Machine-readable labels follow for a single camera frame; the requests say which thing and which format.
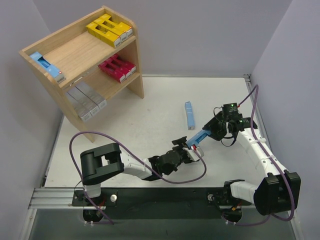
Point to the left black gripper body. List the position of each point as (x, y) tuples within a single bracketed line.
[(182, 149)]

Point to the pink toothpaste box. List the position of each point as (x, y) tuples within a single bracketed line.
[(112, 71), (126, 72), (124, 63)]

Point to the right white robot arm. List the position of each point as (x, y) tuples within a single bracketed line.
[(279, 189)]

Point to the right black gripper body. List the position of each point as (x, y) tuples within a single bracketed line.
[(211, 128)]

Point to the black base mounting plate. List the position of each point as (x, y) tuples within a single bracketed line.
[(158, 203)]

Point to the silver toothpaste box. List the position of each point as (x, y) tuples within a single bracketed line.
[(81, 111), (87, 90), (84, 100)]

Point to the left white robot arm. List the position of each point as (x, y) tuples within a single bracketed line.
[(105, 162)]

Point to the yellow toothpaste box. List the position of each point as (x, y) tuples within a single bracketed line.
[(120, 26), (104, 28), (105, 36)]

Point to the aluminium frame rail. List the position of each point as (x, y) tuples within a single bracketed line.
[(51, 198)]

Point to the blue toothpaste box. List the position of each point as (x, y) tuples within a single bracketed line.
[(196, 139), (189, 115), (51, 69)]

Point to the yellow toothpaste box front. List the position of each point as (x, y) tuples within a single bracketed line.
[(120, 26)]

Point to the wooden two-tier shelf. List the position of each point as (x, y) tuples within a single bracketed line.
[(77, 54)]

